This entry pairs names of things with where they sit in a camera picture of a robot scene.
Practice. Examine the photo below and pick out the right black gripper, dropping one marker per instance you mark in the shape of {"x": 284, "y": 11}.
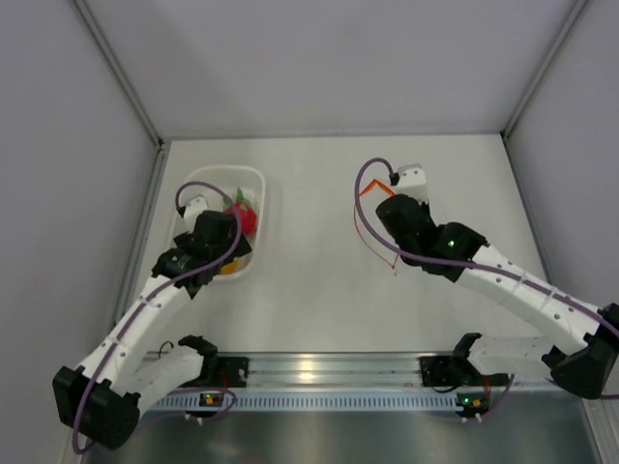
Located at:
{"x": 426, "y": 207}

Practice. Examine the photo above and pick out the aluminium mounting rail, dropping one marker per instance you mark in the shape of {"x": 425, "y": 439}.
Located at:
{"x": 276, "y": 371}

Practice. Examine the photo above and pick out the fake red dragon fruit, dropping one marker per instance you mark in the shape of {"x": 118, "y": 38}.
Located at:
{"x": 248, "y": 215}

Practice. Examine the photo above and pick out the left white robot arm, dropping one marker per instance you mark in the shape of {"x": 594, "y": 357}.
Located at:
{"x": 105, "y": 396}

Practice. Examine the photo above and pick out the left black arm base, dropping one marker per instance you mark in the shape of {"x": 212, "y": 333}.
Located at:
{"x": 231, "y": 372}

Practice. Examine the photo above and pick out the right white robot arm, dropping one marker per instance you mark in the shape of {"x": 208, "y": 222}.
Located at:
{"x": 578, "y": 343}

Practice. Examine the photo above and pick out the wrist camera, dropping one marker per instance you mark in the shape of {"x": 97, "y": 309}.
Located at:
{"x": 191, "y": 211}
{"x": 410, "y": 180}

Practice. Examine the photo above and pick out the clear zip top bag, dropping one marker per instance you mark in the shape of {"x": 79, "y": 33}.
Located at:
{"x": 372, "y": 193}

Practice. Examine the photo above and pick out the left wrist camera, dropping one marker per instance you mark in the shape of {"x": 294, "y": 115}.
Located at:
{"x": 191, "y": 211}

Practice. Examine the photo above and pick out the fake yellow mango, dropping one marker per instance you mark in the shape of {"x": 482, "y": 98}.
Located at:
{"x": 229, "y": 268}

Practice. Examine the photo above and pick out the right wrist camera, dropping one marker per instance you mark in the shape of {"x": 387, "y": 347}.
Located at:
{"x": 410, "y": 180}

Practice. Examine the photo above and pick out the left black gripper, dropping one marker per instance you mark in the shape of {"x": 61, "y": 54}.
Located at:
{"x": 230, "y": 240}

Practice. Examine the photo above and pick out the white slotted cable duct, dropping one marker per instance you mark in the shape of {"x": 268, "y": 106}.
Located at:
{"x": 315, "y": 401}

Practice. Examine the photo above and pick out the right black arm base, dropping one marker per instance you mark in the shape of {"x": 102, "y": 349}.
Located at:
{"x": 436, "y": 372}

